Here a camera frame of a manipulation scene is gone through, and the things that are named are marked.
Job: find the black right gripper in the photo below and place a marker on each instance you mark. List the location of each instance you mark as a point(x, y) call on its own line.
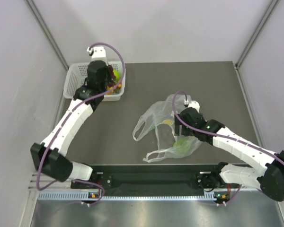
point(184, 131)

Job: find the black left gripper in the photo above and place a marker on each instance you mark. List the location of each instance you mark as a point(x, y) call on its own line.
point(108, 72)

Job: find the red grape bunch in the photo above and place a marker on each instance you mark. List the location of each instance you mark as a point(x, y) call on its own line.
point(111, 82)

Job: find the red cherry sprig with leaves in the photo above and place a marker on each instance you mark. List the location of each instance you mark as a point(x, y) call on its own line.
point(113, 87)

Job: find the clear plastic bag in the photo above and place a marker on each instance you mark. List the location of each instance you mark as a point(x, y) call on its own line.
point(159, 119)

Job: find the green starfruit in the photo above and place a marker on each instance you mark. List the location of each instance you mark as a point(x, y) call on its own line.
point(182, 145)

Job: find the green apple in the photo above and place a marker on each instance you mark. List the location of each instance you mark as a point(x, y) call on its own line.
point(116, 74)

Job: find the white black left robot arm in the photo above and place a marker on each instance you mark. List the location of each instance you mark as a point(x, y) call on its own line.
point(49, 156)

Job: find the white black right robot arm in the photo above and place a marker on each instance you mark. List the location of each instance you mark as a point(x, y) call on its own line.
point(265, 169)

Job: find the white perforated plastic basket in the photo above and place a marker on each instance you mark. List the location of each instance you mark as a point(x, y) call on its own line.
point(74, 83)

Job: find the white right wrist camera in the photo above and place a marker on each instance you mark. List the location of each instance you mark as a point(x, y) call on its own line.
point(193, 104)

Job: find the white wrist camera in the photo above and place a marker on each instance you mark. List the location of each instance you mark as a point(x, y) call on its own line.
point(193, 104)
point(97, 53)

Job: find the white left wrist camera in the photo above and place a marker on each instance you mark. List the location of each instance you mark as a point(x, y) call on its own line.
point(97, 53)

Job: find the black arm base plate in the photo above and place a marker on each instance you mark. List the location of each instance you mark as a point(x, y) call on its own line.
point(150, 180)

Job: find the aluminium frame rail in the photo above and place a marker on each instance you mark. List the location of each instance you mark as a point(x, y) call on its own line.
point(45, 180)

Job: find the white slotted cable duct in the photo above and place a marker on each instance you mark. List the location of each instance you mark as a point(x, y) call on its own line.
point(94, 195)

